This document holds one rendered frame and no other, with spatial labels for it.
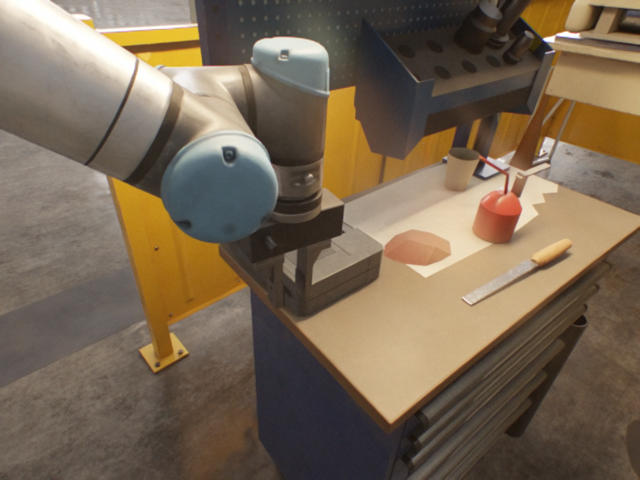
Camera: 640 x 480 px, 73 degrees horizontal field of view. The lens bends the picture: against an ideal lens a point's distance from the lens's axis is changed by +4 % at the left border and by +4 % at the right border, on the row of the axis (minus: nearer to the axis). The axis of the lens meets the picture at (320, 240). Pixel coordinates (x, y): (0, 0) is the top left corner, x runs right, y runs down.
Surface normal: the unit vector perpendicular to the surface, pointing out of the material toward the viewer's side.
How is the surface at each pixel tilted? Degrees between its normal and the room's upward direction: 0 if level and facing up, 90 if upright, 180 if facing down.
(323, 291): 90
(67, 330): 0
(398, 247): 42
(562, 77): 90
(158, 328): 90
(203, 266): 90
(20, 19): 54
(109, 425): 0
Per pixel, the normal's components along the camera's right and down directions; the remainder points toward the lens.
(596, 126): -0.74, 0.36
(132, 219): 0.67, 0.46
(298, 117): 0.35, 0.56
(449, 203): 0.05, -0.81
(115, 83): 0.67, -0.10
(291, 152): 0.07, 0.59
